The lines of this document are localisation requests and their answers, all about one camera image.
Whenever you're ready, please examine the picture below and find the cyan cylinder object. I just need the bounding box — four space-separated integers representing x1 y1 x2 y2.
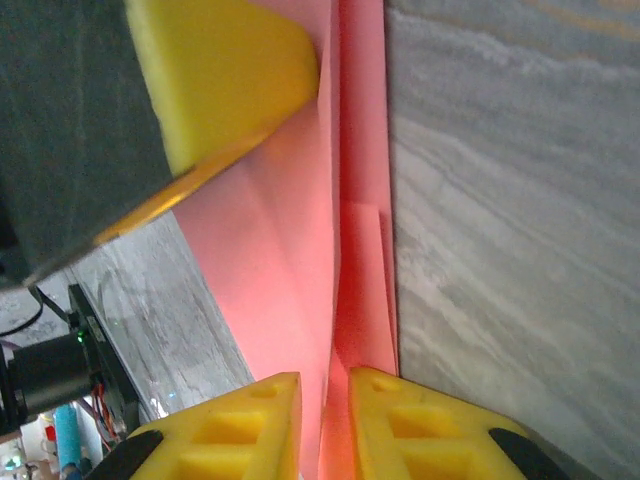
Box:
53 403 84 474

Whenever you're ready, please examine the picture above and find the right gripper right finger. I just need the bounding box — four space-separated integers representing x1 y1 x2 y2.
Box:
348 367 584 480

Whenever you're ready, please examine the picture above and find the pink paper sheet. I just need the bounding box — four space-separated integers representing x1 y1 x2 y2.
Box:
173 0 401 480

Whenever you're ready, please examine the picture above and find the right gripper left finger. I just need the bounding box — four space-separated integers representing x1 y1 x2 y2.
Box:
92 371 304 480

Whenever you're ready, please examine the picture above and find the thin red wire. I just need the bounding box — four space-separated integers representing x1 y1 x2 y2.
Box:
92 382 121 441

